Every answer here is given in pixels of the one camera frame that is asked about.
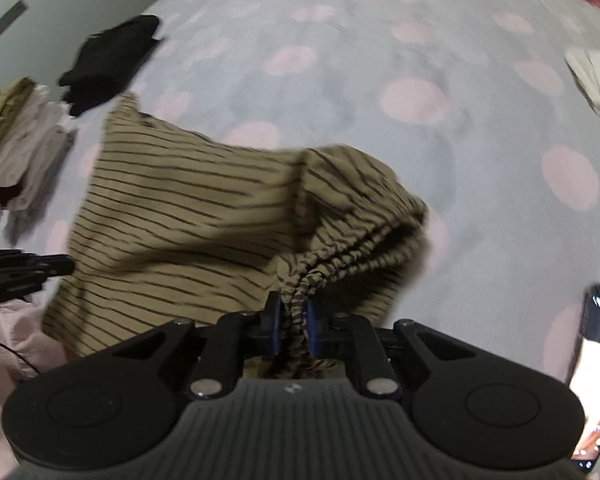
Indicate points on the striped tan shorts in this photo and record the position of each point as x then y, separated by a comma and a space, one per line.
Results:
190, 205

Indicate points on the polka dot bed sheet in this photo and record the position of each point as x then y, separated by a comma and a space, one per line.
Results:
360, 95

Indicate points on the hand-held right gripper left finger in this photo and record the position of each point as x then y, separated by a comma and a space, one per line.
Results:
274, 316

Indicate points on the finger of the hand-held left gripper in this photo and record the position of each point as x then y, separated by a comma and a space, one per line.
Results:
35, 266

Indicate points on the light pink cloth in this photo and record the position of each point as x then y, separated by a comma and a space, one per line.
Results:
5, 360

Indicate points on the black folded garment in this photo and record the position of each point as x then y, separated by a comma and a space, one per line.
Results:
107, 62

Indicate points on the smartphone with lit screen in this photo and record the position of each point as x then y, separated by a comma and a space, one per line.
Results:
597, 380

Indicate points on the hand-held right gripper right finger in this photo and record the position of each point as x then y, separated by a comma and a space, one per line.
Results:
312, 318

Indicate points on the cream cloth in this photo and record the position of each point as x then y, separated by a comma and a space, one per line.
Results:
597, 85

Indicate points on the pile of folded light clothes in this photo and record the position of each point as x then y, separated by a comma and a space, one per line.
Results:
22, 135

